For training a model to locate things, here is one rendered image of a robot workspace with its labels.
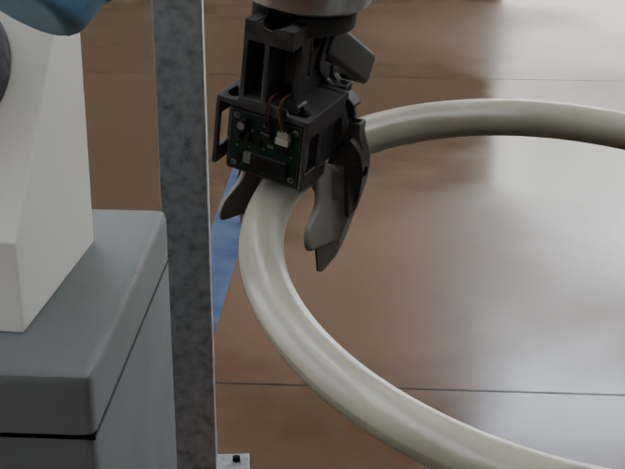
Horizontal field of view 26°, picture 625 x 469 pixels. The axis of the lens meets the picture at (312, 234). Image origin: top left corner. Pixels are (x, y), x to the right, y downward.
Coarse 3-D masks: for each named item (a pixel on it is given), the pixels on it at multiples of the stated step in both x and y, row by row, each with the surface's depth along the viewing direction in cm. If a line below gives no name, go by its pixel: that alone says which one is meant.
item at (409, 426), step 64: (384, 128) 105; (448, 128) 108; (512, 128) 110; (576, 128) 110; (256, 192) 94; (256, 256) 86; (320, 384) 77; (384, 384) 76; (448, 448) 73; (512, 448) 72
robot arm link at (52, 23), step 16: (0, 0) 86; (16, 0) 84; (32, 0) 83; (48, 0) 82; (64, 0) 83; (80, 0) 84; (96, 0) 85; (16, 16) 88; (32, 16) 86; (48, 16) 84; (64, 16) 83; (80, 16) 84; (48, 32) 87; (64, 32) 86
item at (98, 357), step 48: (96, 240) 144; (144, 240) 144; (96, 288) 132; (144, 288) 140; (0, 336) 123; (48, 336) 123; (96, 336) 123; (144, 336) 140; (0, 384) 116; (48, 384) 116; (96, 384) 118; (144, 384) 141; (0, 432) 118; (48, 432) 118; (96, 432) 118; (144, 432) 142
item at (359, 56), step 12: (336, 36) 93; (348, 36) 95; (336, 48) 93; (348, 48) 96; (360, 48) 98; (336, 60) 95; (348, 60) 97; (360, 60) 99; (372, 60) 102; (348, 72) 98; (360, 72) 100
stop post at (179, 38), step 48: (192, 0) 215; (192, 48) 218; (192, 96) 221; (192, 144) 224; (192, 192) 227; (192, 240) 231; (192, 288) 234; (192, 336) 237; (192, 384) 241; (192, 432) 245
